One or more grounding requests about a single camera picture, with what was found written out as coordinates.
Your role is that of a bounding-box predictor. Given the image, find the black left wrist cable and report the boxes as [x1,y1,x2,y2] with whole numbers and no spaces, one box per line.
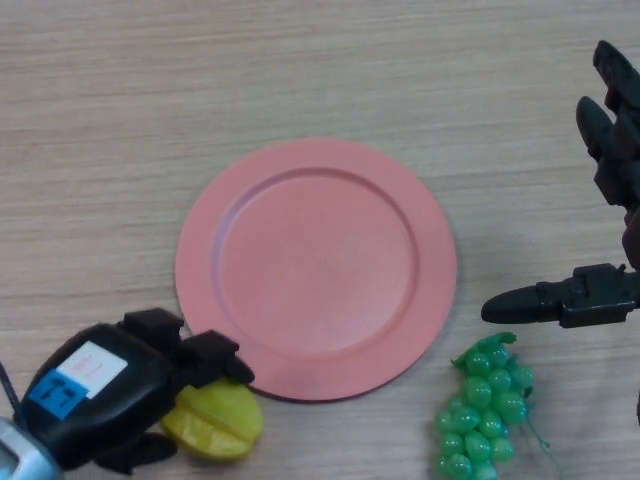
[0,360,26,432]

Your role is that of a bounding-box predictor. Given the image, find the green grape bunch in net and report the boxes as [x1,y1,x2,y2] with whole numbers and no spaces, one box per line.
[433,331,552,480]

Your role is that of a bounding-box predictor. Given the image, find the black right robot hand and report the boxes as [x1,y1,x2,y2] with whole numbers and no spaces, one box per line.
[480,39,640,329]

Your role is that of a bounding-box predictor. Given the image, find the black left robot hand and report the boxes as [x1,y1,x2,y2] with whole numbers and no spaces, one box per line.
[17,308,256,476]

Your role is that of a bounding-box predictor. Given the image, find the yellow starfruit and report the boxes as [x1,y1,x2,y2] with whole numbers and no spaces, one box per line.
[160,377,265,462]

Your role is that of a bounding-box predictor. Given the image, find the pink round plate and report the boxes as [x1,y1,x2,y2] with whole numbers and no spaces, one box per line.
[174,138,459,404]

